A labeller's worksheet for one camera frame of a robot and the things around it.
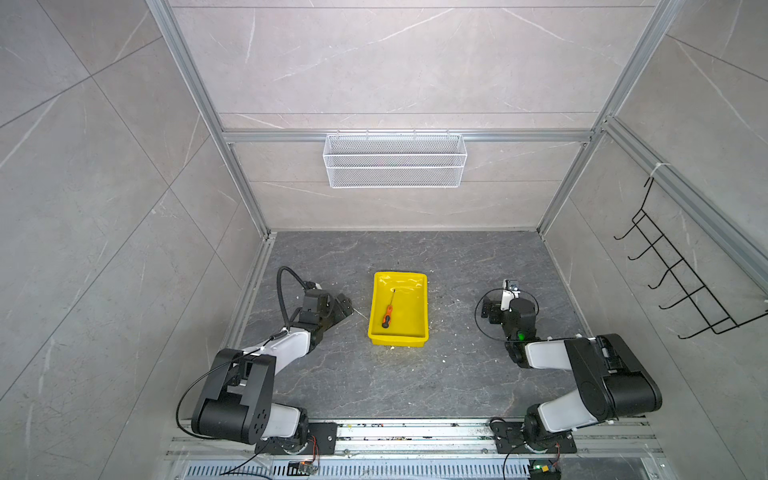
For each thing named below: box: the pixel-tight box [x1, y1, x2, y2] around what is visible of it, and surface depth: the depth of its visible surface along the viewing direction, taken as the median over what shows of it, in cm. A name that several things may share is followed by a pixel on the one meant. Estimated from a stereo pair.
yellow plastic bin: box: [368, 271, 429, 348], surface depth 97 cm
